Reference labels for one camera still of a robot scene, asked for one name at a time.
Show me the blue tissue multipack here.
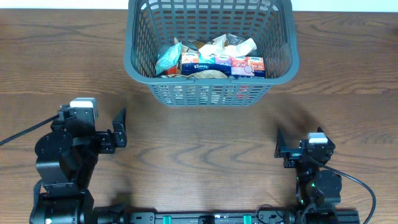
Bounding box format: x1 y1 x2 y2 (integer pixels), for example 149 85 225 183
180 53 266 78

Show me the beige nut snack bag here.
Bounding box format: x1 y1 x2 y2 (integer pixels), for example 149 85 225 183
160 70 228 79

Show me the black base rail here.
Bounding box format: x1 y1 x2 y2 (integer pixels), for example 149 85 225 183
129 210 360 224

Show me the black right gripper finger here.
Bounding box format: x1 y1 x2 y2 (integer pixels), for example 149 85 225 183
317 127 336 154
274 129 301 158

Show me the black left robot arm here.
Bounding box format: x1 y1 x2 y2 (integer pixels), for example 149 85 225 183
29 105 127 223

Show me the grey plastic basket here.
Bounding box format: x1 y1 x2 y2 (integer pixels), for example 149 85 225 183
124 0 299 106

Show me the teal snack packet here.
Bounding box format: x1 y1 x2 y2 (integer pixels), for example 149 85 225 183
155 42 182 75

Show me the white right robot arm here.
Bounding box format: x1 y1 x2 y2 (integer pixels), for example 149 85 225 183
274 128 342 223

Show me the beige rice bag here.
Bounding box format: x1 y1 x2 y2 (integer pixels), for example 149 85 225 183
174 38 200 63

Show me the orange spaghetti packet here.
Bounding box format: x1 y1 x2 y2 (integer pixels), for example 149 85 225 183
164 65 180 75

